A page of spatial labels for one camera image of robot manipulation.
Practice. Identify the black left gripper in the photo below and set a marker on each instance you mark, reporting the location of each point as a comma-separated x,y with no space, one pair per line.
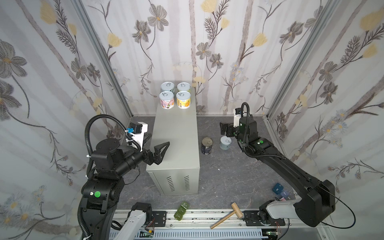
149,155

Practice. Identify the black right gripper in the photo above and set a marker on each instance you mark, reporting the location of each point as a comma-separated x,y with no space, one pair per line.
231,128

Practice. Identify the teal label can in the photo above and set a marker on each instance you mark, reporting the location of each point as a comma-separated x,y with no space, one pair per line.
225,142

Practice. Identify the dark blue can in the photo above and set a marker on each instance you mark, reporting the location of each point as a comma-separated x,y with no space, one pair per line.
207,144

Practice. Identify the pink label can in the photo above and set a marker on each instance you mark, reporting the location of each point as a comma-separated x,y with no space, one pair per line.
167,100

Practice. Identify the yellow label can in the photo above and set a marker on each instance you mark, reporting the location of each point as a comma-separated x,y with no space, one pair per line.
183,99

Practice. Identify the blue brown label can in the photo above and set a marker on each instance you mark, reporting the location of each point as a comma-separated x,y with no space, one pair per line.
168,87

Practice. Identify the green label can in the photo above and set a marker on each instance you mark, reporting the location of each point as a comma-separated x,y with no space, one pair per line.
184,87

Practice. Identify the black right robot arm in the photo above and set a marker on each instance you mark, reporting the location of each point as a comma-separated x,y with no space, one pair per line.
317,199

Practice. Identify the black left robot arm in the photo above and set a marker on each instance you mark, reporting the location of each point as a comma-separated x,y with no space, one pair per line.
101,192

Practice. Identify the grey metal cabinet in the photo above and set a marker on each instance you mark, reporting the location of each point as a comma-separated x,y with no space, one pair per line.
178,173

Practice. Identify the blue square box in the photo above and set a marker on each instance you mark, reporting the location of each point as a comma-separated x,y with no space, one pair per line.
277,188

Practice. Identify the wooden mallet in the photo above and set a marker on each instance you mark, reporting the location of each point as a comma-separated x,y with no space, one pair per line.
236,211

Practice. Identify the small purple box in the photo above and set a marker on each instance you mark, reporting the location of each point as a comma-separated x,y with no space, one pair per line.
285,195

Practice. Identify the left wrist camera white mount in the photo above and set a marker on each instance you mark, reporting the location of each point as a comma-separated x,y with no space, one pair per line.
136,134

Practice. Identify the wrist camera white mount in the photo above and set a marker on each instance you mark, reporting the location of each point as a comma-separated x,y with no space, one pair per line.
136,134
238,114

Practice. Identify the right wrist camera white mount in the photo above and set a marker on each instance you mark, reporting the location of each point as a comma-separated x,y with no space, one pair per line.
238,114

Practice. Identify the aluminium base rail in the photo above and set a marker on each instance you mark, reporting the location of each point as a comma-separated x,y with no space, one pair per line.
204,219

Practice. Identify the white slotted cable duct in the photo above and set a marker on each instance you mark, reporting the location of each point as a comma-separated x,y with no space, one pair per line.
203,234

